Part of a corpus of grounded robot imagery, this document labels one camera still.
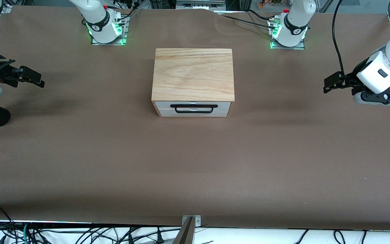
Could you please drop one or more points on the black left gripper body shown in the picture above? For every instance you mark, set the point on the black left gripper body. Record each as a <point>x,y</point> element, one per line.
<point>352,79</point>

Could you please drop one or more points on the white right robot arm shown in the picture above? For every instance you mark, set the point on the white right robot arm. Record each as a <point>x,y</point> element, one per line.
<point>96,17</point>

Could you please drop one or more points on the light wooden drawer cabinet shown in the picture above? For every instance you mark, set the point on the light wooden drawer cabinet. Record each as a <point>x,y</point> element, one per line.
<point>191,74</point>

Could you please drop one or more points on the black power plug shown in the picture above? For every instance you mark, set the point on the black power plug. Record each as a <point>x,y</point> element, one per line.
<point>159,239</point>

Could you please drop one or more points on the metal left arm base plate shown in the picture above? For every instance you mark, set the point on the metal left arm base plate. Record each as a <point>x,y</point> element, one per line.
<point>300,47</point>

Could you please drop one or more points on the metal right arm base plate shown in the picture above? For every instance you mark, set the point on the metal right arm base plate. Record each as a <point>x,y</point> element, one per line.
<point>95,42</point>

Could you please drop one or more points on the aluminium frame structure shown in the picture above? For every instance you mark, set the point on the aluminium frame structure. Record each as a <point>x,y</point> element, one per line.
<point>198,5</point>

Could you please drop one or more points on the small metal mounting bracket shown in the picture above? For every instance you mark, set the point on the small metal mounting bracket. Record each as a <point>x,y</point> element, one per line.
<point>197,221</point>

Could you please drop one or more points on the grey camera support bar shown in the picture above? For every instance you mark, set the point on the grey camera support bar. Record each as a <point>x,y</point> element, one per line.
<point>185,235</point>

